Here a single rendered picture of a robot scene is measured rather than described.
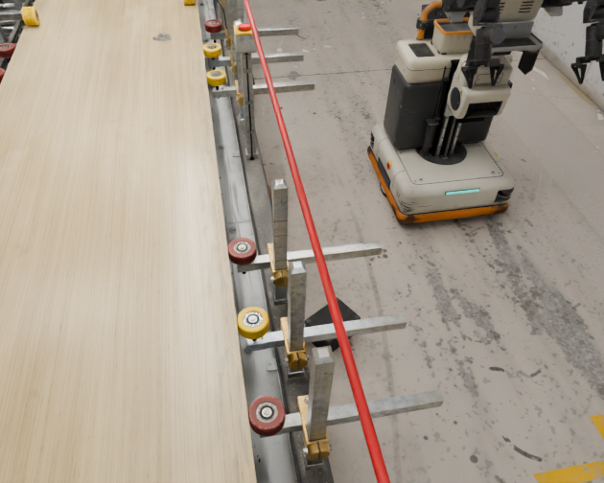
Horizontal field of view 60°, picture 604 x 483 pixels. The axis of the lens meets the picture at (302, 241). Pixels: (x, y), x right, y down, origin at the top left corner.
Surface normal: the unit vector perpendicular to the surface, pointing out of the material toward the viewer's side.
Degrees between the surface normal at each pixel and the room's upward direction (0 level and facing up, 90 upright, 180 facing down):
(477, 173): 0
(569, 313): 0
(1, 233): 0
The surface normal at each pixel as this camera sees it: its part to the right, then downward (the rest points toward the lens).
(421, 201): 0.18, 0.71
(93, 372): 0.03, -0.69
